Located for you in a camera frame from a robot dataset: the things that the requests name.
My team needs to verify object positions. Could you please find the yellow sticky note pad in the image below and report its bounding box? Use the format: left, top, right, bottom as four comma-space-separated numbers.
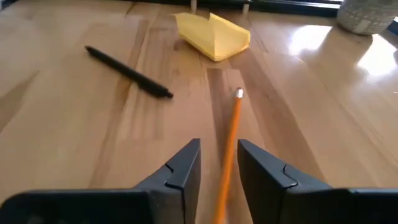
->
172, 12, 251, 62

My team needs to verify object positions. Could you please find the green succulent in white pot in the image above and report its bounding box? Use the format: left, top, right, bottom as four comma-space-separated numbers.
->
336, 0, 398, 35

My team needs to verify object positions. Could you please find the orange pencil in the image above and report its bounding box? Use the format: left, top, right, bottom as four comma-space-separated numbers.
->
213, 88, 244, 224

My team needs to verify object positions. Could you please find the plain black pen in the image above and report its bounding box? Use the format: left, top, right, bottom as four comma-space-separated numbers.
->
84, 45, 174, 100

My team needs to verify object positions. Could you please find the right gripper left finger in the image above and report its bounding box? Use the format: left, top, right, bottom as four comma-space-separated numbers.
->
136, 138, 201, 224

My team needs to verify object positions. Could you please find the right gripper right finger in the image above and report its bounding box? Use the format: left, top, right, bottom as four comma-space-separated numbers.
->
237, 138, 351, 224

